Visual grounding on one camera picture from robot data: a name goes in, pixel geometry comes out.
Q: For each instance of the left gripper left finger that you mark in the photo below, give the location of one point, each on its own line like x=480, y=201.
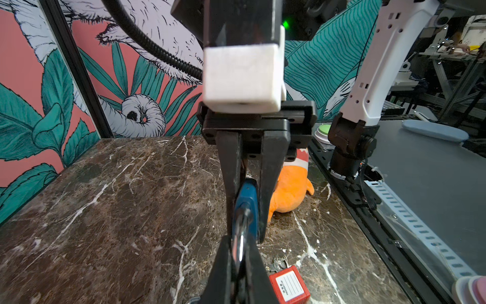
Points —
x=218, y=288

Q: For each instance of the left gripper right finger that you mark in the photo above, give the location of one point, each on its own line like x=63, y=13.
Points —
x=257, y=286

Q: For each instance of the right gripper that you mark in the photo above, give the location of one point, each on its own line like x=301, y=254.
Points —
x=243, y=87

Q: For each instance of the red padlock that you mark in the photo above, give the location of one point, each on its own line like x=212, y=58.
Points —
x=289, y=286

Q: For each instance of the blue padlock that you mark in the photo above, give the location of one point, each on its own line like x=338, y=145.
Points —
x=245, y=221

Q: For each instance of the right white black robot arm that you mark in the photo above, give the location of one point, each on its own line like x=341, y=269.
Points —
x=353, y=131

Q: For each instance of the orange shark plush toy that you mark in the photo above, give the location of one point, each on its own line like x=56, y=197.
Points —
x=292, y=185

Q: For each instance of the green push button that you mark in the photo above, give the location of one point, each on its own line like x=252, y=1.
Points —
x=321, y=134

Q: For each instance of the grey oval pad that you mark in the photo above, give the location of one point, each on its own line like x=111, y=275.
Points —
x=437, y=131

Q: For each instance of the white vented strip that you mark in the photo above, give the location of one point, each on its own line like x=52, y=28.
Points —
x=420, y=231

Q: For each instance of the pink push button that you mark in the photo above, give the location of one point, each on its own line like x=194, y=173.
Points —
x=469, y=290

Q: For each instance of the black front mounting rail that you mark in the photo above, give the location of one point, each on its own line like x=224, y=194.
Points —
x=413, y=278

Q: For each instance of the right black frame post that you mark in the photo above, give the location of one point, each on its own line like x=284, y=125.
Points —
x=68, y=48

